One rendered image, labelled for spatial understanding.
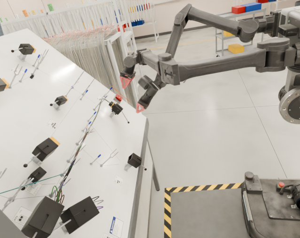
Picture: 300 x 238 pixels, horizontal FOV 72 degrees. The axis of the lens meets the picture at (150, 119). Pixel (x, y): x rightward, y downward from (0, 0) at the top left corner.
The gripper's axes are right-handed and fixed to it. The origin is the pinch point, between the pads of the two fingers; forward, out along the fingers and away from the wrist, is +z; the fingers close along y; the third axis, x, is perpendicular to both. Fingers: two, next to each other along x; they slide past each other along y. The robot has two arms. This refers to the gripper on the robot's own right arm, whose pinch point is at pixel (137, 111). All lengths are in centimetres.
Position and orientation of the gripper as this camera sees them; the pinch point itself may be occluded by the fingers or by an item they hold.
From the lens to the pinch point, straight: 129.6
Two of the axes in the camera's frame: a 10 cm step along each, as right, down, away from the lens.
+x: 8.2, 5.6, 0.8
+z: -5.3, 7.1, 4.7
